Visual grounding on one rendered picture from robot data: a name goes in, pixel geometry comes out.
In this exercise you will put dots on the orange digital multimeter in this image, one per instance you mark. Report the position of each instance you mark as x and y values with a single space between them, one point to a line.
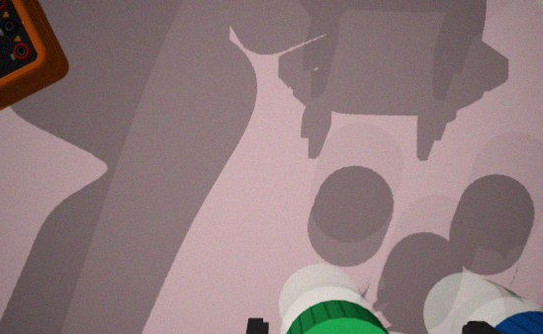
31 57

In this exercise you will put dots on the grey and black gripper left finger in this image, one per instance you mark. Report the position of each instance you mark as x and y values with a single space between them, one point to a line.
257 326

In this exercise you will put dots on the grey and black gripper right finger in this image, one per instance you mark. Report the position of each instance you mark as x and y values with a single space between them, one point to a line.
479 327

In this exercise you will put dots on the bottle with green cap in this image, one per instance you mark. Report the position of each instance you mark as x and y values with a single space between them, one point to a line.
323 299

